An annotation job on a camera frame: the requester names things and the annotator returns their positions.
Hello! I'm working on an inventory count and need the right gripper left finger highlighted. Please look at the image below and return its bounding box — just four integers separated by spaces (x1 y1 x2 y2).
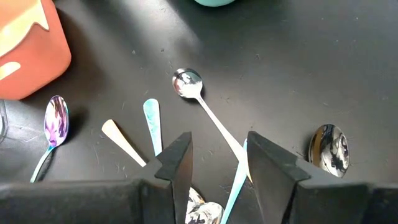
0 131 194 224

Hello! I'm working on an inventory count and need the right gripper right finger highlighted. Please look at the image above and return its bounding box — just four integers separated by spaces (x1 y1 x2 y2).
247 131 398 224

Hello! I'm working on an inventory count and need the silver spoon teal diamond handle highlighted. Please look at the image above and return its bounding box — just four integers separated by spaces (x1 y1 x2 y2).
307 123 351 179

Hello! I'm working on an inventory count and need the iridescent purple spoon teal handle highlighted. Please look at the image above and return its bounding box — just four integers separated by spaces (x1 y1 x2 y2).
142 98 164 157
29 95 70 184

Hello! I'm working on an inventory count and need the clear plastic tray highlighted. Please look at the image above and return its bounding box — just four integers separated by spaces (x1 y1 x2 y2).
0 98 9 144

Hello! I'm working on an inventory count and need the orange plastic bin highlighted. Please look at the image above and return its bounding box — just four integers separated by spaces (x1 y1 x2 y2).
0 0 73 101

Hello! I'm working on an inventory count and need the teal plastic bin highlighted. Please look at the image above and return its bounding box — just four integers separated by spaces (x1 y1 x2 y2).
193 0 236 8

